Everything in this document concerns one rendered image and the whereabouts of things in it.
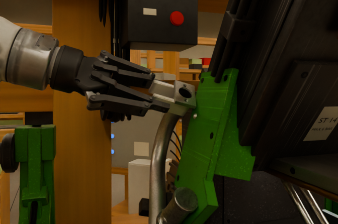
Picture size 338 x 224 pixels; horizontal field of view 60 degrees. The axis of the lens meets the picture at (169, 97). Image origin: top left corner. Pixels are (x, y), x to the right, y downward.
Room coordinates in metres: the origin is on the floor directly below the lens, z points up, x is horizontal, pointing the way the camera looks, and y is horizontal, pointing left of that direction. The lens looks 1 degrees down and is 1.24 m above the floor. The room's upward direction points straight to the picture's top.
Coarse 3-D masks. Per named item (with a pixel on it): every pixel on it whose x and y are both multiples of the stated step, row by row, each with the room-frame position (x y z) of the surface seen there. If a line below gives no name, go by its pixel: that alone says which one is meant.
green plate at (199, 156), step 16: (208, 80) 0.50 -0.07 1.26; (224, 80) 0.44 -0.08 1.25; (208, 96) 0.48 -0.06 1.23; (224, 96) 0.43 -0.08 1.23; (192, 112) 0.53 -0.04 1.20; (208, 112) 0.47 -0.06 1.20; (224, 112) 0.43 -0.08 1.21; (192, 128) 0.51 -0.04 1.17; (208, 128) 0.45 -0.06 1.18; (224, 128) 0.43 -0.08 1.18; (192, 144) 0.49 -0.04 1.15; (208, 144) 0.44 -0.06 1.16; (224, 144) 0.44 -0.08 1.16; (192, 160) 0.47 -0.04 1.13; (208, 160) 0.42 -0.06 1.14; (224, 160) 0.44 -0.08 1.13; (240, 160) 0.45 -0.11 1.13; (176, 176) 0.52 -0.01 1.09; (192, 176) 0.46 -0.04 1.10; (208, 176) 0.42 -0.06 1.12; (240, 176) 0.45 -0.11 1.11
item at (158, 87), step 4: (156, 80) 0.53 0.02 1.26; (152, 84) 0.53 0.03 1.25; (156, 84) 0.53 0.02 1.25; (160, 84) 0.53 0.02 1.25; (164, 84) 0.53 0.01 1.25; (168, 84) 0.54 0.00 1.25; (152, 88) 0.54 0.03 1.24; (156, 88) 0.54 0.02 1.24; (160, 88) 0.54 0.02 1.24; (164, 88) 0.54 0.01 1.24; (168, 88) 0.54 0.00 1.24; (172, 88) 0.54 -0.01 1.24; (152, 92) 0.55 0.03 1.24; (156, 92) 0.55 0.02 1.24; (160, 92) 0.55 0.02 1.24; (164, 92) 0.55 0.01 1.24; (168, 92) 0.55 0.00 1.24; (172, 92) 0.55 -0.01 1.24; (168, 96) 0.55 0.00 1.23; (172, 96) 0.55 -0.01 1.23
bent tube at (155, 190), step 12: (180, 84) 0.54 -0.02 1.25; (180, 96) 0.51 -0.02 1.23; (192, 96) 0.53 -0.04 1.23; (168, 120) 0.56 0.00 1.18; (168, 132) 0.57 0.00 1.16; (156, 144) 0.58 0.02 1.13; (168, 144) 0.59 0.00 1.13; (156, 156) 0.57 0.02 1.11; (156, 168) 0.55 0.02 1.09; (156, 180) 0.53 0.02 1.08; (156, 192) 0.51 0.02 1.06; (156, 204) 0.49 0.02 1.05; (156, 216) 0.48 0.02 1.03
